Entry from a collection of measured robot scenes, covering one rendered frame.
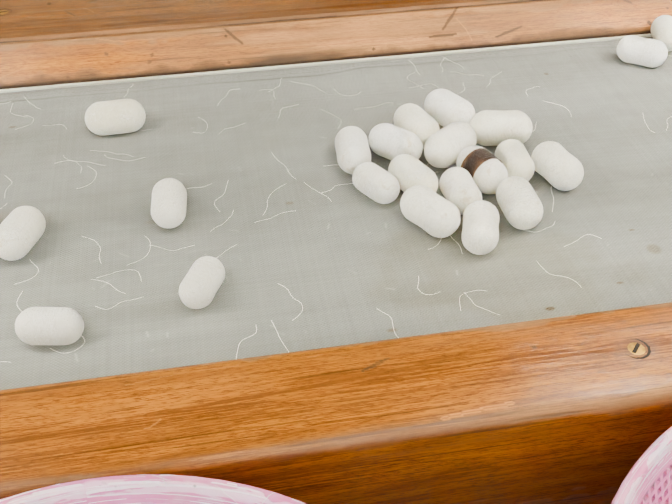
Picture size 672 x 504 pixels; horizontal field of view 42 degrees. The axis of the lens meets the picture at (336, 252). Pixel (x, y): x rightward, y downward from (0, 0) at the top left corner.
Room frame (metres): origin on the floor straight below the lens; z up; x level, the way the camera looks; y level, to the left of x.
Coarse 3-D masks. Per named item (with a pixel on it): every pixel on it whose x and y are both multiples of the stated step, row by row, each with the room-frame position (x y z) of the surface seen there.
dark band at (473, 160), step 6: (474, 150) 0.42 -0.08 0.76; (480, 150) 0.42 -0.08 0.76; (486, 150) 0.42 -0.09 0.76; (468, 156) 0.42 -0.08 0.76; (474, 156) 0.42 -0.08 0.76; (480, 156) 0.42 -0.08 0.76; (486, 156) 0.42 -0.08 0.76; (492, 156) 0.42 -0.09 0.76; (462, 162) 0.42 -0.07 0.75; (468, 162) 0.42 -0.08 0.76; (474, 162) 0.41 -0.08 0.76; (480, 162) 0.41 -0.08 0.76; (468, 168) 0.41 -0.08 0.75; (474, 168) 0.41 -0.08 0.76
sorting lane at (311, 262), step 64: (320, 64) 0.57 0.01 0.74; (384, 64) 0.57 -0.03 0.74; (448, 64) 0.57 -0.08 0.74; (512, 64) 0.57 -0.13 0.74; (576, 64) 0.57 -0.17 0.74; (0, 128) 0.48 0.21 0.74; (64, 128) 0.48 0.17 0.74; (192, 128) 0.48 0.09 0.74; (256, 128) 0.48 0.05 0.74; (320, 128) 0.48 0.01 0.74; (576, 128) 0.48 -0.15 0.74; (640, 128) 0.48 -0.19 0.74; (0, 192) 0.41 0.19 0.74; (64, 192) 0.41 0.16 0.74; (128, 192) 0.41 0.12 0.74; (192, 192) 0.41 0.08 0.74; (256, 192) 0.41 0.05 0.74; (320, 192) 0.41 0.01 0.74; (576, 192) 0.41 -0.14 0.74; (640, 192) 0.41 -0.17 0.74; (64, 256) 0.35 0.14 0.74; (128, 256) 0.35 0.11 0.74; (192, 256) 0.35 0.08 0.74; (256, 256) 0.35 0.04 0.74; (320, 256) 0.35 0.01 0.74; (384, 256) 0.35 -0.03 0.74; (448, 256) 0.35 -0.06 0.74; (512, 256) 0.35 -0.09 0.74; (576, 256) 0.35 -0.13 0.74; (640, 256) 0.35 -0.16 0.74; (0, 320) 0.31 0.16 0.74; (128, 320) 0.31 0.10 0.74; (192, 320) 0.31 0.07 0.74; (256, 320) 0.31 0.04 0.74; (320, 320) 0.31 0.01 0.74; (384, 320) 0.30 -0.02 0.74; (448, 320) 0.30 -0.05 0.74; (512, 320) 0.30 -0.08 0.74; (0, 384) 0.26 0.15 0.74
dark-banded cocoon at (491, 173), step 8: (464, 152) 0.42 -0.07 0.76; (488, 160) 0.41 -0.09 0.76; (496, 160) 0.41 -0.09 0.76; (480, 168) 0.41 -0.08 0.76; (488, 168) 0.41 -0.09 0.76; (496, 168) 0.41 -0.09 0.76; (504, 168) 0.41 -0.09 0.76; (480, 176) 0.41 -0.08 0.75; (488, 176) 0.40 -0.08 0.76; (496, 176) 0.40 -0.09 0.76; (504, 176) 0.41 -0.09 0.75; (480, 184) 0.40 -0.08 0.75; (488, 184) 0.40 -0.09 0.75; (496, 184) 0.40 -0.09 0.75; (488, 192) 0.40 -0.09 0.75
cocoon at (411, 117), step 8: (408, 104) 0.48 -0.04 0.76; (400, 112) 0.47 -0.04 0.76; (408, 112) 0.47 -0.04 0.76; (416, 112) 0.47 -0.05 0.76; (424, 112) 0.47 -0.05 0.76; (400, 120) 0.47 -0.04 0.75; (408, 120) 0.46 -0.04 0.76; (416, 120) 0.46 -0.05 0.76; (424, 120) 0.46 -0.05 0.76; (432, 120) 0.46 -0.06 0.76; (408, 128) 0.46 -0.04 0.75; (416, 128) 0.45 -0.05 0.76; (424, 128) 0.45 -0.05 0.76; (432, 128) 0.45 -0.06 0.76; (424, 136) 0.45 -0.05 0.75; (424, 144) 0.45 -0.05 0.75
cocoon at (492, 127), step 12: (480, 120) 0.46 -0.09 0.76; (492, 120) 0.46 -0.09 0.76; (504, 120) 0.46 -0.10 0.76; (516, 120) 0.46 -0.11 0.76; (528, 120) 0.46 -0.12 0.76; (480, 132) 0.45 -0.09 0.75; (492, 132) 0.45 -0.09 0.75; (504, 132) 0.45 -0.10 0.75; (516, 132) 0.45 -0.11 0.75; (528, 132) 0.45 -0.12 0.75; (480, 144) 0.46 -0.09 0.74; (492, 144) 0.45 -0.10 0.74
